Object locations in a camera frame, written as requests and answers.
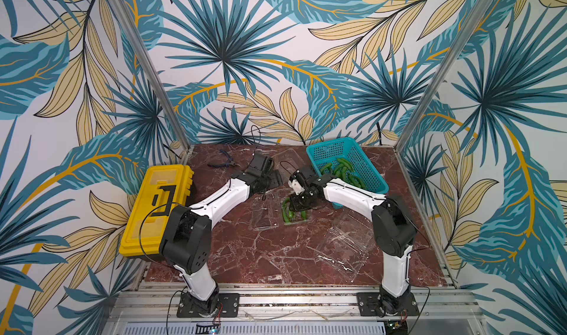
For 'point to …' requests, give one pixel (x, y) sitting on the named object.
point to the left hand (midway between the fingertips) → (275, 183)
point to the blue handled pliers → (230, 161)
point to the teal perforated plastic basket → (324, 153)
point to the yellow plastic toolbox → (165, 189)
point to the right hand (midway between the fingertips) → (292, 206)
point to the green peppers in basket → (343, 170)
